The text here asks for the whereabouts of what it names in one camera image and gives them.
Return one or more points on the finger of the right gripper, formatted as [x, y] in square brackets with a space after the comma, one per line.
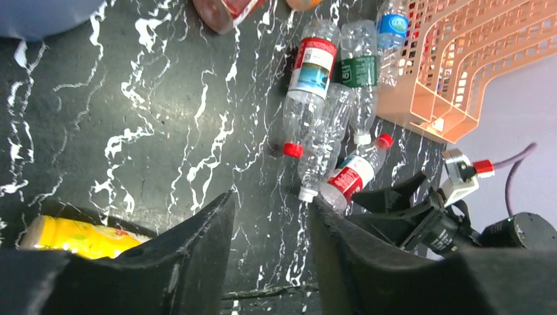
[402, 227]
[390, 199]

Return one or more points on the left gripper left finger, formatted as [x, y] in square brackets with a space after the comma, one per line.
[181, 271]

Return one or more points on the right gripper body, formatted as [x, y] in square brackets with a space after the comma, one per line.
[443, 230]

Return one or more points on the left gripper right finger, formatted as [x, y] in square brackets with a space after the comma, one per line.
[358, 273]

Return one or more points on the red label red cap bottle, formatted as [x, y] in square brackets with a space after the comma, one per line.
[356, 171]

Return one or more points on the clear unlabelled plastic bottle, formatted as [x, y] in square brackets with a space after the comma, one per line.
[323, 145]

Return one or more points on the yellow juice bottle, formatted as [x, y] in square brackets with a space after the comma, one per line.
[81, 238]

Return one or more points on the red blue label clear bottle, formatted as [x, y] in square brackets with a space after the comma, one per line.
[309, 83]

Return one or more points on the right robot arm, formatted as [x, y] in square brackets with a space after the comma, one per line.
[520, 231]

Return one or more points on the blue plastic bin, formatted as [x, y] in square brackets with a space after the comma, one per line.
[36, 20]

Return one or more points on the dark green label clear bottle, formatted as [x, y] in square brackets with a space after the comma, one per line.
[359, 67]

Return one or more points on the orange plastic file organizer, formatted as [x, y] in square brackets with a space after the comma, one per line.
[452, 51]

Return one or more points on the blue label water bottle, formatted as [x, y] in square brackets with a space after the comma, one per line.
[392, 25]

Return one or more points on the orange drink bottle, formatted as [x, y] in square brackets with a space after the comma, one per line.
[302, 5]

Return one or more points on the brown tea bottle red label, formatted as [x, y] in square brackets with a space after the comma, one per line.
[223, 15]

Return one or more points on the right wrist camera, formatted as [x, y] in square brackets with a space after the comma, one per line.
[462, 175]

